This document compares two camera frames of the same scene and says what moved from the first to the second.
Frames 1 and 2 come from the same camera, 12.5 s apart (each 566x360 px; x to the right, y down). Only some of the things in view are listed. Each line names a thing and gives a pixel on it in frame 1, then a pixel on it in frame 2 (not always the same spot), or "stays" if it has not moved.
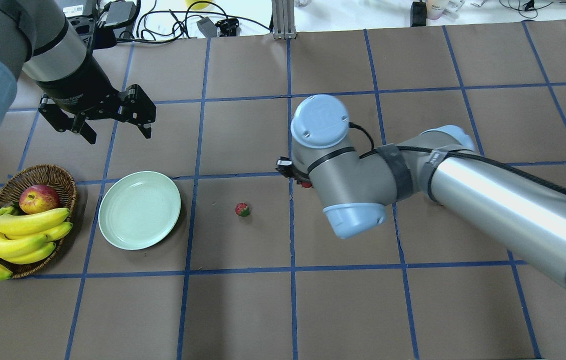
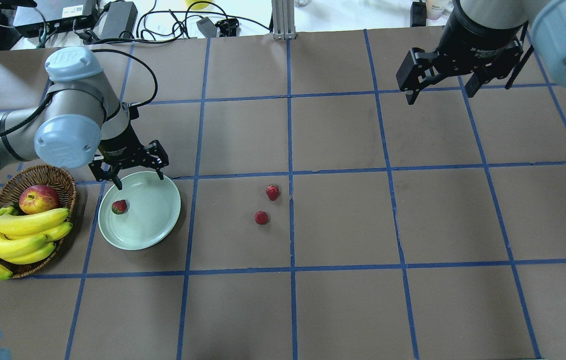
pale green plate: x=138 y=209 stays
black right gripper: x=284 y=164 to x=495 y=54
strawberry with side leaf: x=242 y=209 to x=119 y=207
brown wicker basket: x=9 y=195 stays
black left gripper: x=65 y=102 to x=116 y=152
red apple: x=39 y=198 stays
